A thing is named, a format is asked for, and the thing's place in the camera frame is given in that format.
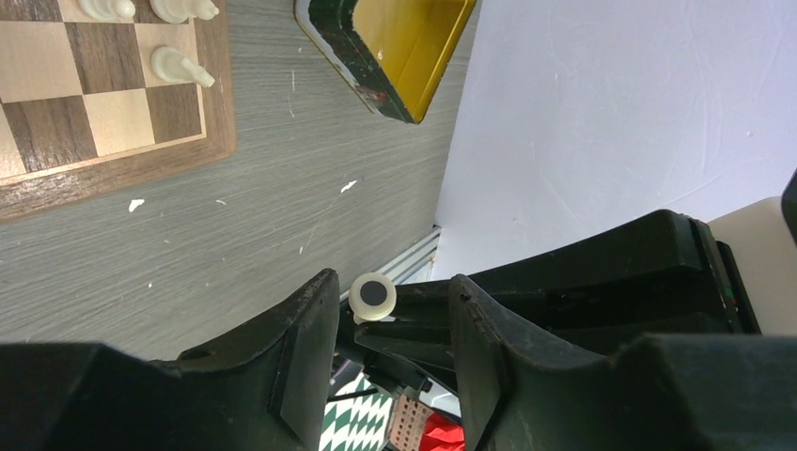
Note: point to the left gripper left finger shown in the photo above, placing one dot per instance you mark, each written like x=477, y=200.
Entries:
x=260, y=386

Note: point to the green white checkered board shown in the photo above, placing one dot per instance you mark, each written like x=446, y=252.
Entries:
x=358, y=424

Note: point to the white knight in tin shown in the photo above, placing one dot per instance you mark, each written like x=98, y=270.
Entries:
x=179, y=11

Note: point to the gold tin tray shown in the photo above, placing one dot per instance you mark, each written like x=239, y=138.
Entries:
x=392, y=53

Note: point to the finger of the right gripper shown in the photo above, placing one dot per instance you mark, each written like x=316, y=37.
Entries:
x=649, y=297

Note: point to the white piece aside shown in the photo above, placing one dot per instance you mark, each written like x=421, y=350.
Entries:
x=373, y=297

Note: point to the wooden chess board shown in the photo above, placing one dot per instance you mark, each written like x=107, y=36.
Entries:
x=82, y=112

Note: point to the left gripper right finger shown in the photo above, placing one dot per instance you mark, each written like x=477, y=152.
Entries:
x=523, y=388

